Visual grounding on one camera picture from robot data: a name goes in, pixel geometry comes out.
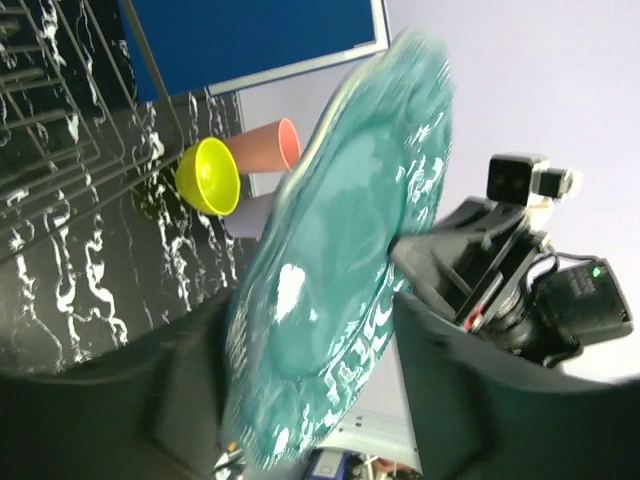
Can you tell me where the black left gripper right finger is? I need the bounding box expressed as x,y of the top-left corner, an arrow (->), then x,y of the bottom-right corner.
393,294 -> 639,479

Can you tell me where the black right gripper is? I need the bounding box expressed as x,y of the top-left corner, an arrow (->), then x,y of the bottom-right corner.
389,197 -> 552,331

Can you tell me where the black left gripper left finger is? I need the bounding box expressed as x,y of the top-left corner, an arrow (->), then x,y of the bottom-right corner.
1,299 -> 229,479

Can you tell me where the teal scalloped plate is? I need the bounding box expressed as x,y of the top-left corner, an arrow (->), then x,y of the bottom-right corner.
222,31 -> 453,469

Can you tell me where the lavender plastic cup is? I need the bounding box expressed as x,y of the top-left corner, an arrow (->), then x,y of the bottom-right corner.
222,193 -> 274,239

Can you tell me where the pink plastic cup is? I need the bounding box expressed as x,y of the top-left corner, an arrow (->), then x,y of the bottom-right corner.
223,118 -> 301,175

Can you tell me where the yellow-green bowl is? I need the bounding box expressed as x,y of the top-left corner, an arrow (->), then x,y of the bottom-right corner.
175,137 -> 241,216

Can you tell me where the wire dish rack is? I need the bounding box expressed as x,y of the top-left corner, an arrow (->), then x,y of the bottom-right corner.
1,1 -> 184,238

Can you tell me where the blue file binder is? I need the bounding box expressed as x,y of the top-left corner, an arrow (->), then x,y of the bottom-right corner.
132,0 -> 390,96

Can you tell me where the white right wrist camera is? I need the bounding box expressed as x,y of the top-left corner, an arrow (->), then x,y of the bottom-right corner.
486,153 -> 583,207

